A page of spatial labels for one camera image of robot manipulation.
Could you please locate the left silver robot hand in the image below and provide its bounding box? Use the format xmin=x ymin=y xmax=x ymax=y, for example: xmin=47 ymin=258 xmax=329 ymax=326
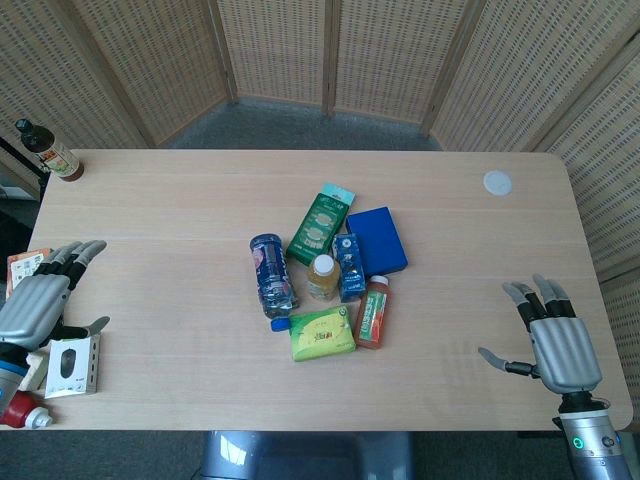
xmin=0 ymin=240 xmax=111 ymax=352

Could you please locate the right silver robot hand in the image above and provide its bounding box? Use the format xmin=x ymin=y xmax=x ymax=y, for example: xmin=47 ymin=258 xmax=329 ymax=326
xmin=478 ymin=273 xmax=603 ymax=395

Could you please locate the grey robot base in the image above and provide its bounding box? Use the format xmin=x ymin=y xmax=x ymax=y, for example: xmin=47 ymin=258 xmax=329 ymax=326
xmin=199 ymin=430 xmax=416 ymax=480

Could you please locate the blue plastic water bottle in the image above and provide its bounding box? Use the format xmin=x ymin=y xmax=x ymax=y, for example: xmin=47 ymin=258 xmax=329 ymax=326
xmin=249 ymin=231 xmax=301 ymax=333

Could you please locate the orange white carton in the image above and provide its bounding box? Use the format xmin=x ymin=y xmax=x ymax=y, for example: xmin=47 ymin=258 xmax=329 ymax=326
xmin=6 ymin=247 xmax=54 ymax=300

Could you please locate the beige sponge block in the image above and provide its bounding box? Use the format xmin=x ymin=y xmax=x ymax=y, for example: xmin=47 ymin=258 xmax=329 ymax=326
xmin=19 ymin=349 xmax=51 ymax=392

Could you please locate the white mouse box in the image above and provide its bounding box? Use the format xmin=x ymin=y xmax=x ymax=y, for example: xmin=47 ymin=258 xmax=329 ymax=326
xmin=44 ymin=335 xmax=104 ymax=400

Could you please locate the red white bottle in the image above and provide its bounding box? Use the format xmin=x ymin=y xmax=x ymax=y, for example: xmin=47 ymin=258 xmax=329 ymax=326
xmin=0 ymin=390 xmax=52 ymax=430

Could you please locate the dark sauce bottle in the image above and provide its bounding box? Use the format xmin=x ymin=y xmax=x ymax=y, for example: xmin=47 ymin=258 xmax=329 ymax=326
xmin=14 ymin=118 xmax=85 ymax=183

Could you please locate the white table grommet cap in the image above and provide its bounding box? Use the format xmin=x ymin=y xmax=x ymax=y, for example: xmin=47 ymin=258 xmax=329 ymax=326
xmin=482 ymin=170 xmax=514 ymax=197

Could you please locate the red juice bottle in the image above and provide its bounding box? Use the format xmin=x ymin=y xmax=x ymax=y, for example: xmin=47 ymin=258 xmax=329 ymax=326
xmin=354 ymin=275 xmax=391 ymax=352

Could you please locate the blue rectangular box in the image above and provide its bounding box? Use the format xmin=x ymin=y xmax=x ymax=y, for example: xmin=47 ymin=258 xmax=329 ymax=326
xmin=345 ymin=206 xmax=410 ymax=277

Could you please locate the blue milk carton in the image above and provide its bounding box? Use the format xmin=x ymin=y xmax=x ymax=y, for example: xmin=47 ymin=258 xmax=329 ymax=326
xmin=332 ymin=233 xmax=367 ymax=303

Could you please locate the green tissue pack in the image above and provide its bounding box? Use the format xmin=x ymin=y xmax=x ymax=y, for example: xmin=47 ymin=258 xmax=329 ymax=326
xmin=288 ymin=303 xmax=358 ymax=363

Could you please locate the yellow juice bottle white cap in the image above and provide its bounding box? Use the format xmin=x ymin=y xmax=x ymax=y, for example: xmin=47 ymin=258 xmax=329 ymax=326
xmin=306 ymin=253 xmax=342 ymax=303

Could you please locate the green biscuit box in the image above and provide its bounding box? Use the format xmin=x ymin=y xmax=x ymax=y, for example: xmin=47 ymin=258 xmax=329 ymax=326
xmin=285 ymin=192 xmax=350 ymax=266

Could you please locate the woven folding screen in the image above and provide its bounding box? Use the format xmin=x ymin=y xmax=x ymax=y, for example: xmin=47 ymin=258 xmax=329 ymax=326
xmin=0 ymin=0 xmax=640 ymax=361

